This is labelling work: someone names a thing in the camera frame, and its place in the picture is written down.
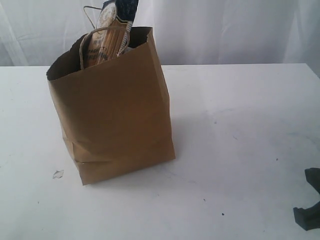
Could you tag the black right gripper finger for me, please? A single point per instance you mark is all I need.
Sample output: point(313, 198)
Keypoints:
point(309, 218)
point(312, 176)

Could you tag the spaghetti packet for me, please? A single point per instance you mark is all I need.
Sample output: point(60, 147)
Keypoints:
point(111, 33)

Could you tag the brown paper bag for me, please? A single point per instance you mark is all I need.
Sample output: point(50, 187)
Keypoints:
point(114, 116)

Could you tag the clear plastic scrap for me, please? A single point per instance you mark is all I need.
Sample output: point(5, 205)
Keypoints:
point(58, 174)

